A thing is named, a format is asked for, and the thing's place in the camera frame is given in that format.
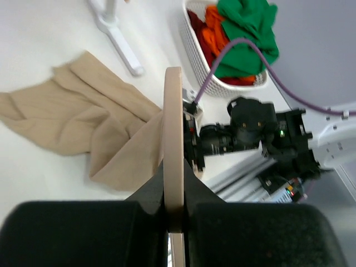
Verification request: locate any orange cloth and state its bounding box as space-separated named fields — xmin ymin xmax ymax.
xmin=201 ymin=5 xmax=256 ymax=86

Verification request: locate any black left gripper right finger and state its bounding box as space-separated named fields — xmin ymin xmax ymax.
xmin=183 ymin=164 xmax=347 ymax=266

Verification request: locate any silver clothes rack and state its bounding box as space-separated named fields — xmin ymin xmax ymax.
xmin=87 ymin=0 xmax=145 ymax=76

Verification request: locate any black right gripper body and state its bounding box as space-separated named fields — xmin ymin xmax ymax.
xmin=183 ymin=115 xmax=234 ymax=173

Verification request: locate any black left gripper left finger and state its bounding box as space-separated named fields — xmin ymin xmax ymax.
xmin=1 ymin=168 xmax=168 ymax=266

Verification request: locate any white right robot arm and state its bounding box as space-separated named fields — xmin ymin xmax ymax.
xmin=183 ymin=97 xmax=355 ymax=177

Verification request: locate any green cloth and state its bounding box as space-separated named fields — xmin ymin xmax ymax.
xmin=215 ymin=0 xmax=279 ymax=78

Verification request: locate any beige t shirt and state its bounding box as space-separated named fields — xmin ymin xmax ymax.
xmin=1 ymin=52 xmax=162 ymax=191

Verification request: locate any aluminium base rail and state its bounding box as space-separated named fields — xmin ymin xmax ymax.
xmin=205 ymin=155 xmax=275 ymax=202

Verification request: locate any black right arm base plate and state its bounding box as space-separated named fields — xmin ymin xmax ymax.
xmin=257 ymin=174 xmax=308 ymax=203

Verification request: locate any beige wooden hanger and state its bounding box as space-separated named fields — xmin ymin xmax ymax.
xmin=162 ymin=67 xmax=185 ymax=266

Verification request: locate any dark red cloth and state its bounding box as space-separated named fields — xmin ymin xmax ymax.
xmin=187 ymin=9 xmax=255 ymax=86

